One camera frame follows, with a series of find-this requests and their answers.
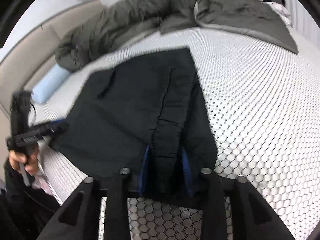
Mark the beige padded headboard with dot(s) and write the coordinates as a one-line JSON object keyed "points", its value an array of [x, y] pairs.
{"points": [[37, 45]]}

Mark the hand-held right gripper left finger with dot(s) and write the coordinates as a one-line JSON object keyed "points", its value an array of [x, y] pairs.
{"points": [[143, 175]]}

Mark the geometric patterned bed sheet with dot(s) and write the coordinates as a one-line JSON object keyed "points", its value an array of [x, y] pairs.
{"points": [[43, 182]]}

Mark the light blue pillow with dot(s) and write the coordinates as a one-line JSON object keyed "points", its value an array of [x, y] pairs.
{"points": [[50, 83]]}

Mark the person's dark clothing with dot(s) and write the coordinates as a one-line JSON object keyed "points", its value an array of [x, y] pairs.
{"points": [[20, 210]]}

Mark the person's left hand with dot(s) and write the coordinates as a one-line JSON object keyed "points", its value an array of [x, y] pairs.
{"points": [[31, 163]]}

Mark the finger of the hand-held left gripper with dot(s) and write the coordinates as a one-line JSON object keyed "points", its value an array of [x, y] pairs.
{"points": [[58, 127]]}

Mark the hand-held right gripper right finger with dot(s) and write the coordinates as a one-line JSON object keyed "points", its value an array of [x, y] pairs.
{"points": [[187, 177]]}

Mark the grey duvet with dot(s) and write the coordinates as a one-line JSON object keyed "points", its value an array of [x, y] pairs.
{"points": [[140, 12]]}

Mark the white bedding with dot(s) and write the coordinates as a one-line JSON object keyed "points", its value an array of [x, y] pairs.
{"points": [[280, 11]]}

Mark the black pants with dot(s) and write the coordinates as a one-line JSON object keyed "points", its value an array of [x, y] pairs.
{"points": [[130, 105]]}

